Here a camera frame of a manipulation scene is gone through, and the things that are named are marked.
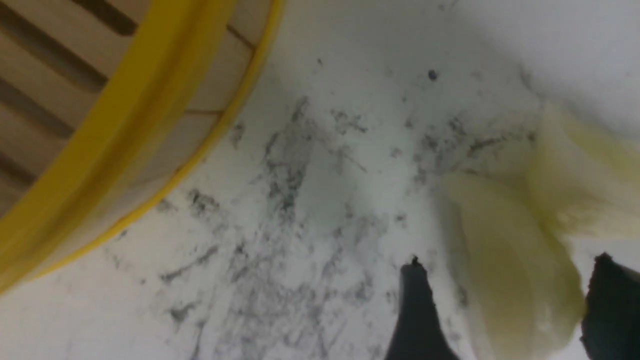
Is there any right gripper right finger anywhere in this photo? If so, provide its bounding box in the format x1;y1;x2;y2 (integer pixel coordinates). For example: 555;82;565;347
580;252;640;360

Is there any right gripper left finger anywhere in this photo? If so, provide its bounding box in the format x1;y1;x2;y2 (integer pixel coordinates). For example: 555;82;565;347
385;256;458;360

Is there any pale green dumpling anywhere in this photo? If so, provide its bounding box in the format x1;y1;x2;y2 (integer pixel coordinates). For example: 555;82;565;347
442;172;585;360
526;103;640;240

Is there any bamboo steamer tray yellow rim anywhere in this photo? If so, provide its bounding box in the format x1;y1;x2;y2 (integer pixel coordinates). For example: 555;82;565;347
0;0;286;294

